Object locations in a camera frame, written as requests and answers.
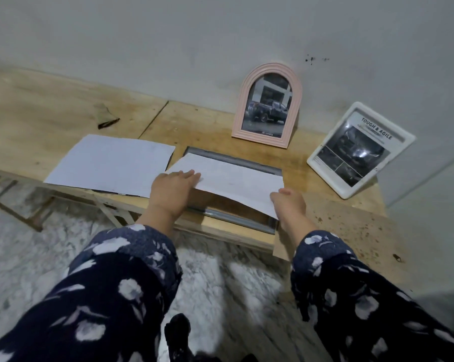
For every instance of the white logo print sheet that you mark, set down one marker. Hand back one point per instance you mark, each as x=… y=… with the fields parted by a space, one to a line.
x=230 y=184

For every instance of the grey picture frame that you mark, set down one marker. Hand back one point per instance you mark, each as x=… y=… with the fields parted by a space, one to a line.
x=230 y=220

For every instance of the white picture frame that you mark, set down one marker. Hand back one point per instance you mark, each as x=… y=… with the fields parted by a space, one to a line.
x=355 y=154

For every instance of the person's left foot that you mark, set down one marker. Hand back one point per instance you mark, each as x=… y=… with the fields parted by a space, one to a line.
x=178 y=335

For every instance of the brown speckled backing board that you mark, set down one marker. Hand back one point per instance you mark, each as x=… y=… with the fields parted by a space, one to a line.
x=347 y=229

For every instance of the pink arched picture frame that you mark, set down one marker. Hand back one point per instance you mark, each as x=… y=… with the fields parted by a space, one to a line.
x=273 y=68

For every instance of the brown wiping cloth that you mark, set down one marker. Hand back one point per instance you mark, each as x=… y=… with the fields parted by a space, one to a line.
x=106 y=118

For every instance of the person's right forearm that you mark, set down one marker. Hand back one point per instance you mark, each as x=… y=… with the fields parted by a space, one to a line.
x=363 y=305

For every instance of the person's right hand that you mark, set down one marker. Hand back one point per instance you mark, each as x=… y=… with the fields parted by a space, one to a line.
x=291 y=207

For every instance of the person's left hand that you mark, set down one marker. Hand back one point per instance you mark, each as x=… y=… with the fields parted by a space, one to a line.
x=170 y=196

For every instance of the person's left forearm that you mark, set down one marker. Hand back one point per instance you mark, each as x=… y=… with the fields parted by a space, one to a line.
x=98 y=297

